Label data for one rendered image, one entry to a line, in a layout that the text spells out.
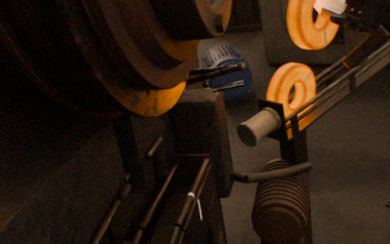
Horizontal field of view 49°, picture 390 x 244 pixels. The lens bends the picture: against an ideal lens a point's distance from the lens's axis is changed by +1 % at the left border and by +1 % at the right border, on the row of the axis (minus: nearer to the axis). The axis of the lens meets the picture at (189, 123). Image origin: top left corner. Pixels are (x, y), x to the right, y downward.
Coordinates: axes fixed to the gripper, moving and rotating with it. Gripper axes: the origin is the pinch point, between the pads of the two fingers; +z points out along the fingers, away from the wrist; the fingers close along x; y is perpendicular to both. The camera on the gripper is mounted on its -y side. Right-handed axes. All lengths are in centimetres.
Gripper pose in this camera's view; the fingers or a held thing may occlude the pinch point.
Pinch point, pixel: (315, 3)
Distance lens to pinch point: 96.7
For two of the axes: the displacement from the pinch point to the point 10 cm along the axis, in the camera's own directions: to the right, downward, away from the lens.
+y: 0.3, -8.0, -6.0
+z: -6.5, -4.7, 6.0
